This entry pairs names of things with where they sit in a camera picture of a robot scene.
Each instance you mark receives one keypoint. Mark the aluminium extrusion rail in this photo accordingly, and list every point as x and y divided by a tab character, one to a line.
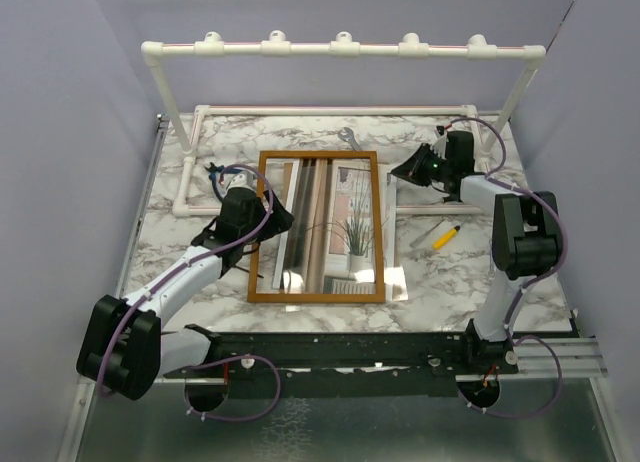
578	358

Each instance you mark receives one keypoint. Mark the clear glass pane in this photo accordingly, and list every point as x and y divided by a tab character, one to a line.
397	282

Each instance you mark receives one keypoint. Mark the blue handled pliers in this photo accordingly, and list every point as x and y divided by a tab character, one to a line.
215	175

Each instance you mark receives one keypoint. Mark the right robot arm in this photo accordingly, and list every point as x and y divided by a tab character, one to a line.
527	243

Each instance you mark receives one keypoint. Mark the plant window photo print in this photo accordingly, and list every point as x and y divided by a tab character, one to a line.
331	246

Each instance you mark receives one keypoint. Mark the silver open-end wrench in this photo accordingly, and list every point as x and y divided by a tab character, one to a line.
347	135

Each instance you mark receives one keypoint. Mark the white PVC pipe rack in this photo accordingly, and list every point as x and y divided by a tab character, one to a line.
343	46

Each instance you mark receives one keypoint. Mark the orange handled screwdriver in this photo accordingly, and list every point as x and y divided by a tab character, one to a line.
249	272

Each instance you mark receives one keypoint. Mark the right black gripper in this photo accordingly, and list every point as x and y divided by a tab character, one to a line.
411	170

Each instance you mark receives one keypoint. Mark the yellow black screwdriver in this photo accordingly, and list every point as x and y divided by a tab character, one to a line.
446	238

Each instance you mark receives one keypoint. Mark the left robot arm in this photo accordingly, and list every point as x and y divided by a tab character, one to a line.
124	348

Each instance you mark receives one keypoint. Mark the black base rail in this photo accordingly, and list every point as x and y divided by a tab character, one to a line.
343	365

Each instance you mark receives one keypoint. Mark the brown wooden picture frame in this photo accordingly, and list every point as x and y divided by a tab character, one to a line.
255	282

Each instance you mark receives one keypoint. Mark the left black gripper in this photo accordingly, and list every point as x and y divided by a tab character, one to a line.
280	221

